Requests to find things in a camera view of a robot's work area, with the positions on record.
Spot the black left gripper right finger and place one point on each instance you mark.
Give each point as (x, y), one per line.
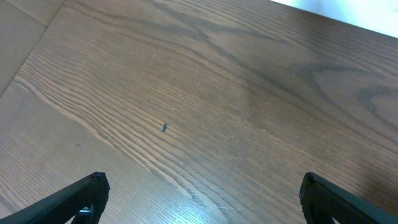
(324, 202)

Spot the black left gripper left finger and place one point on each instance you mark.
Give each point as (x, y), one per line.
(81, 202)

